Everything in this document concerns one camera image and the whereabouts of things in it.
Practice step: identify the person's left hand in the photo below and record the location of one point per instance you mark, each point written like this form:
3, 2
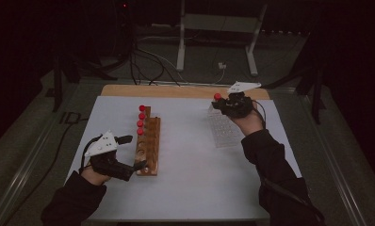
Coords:
94, 176

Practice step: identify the black stand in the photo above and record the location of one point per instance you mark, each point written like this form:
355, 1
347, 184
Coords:
69, 72
314, 84

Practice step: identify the grey metal stand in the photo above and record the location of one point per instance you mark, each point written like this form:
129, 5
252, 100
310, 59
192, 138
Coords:
220, 22

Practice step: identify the wooden test tube rack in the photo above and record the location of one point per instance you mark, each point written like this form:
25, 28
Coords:
152, 147

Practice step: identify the person's right hand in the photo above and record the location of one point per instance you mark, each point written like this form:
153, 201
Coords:
250, 124

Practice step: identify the aluminium rail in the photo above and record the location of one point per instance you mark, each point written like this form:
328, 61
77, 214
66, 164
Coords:
22, 175
333, 157

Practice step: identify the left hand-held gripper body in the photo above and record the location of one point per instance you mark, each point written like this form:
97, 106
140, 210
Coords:
105, 157

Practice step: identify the white table mat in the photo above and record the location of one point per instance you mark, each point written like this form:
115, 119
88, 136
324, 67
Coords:
188, 175

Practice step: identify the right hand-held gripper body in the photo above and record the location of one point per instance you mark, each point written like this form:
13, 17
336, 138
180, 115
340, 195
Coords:
239, 105

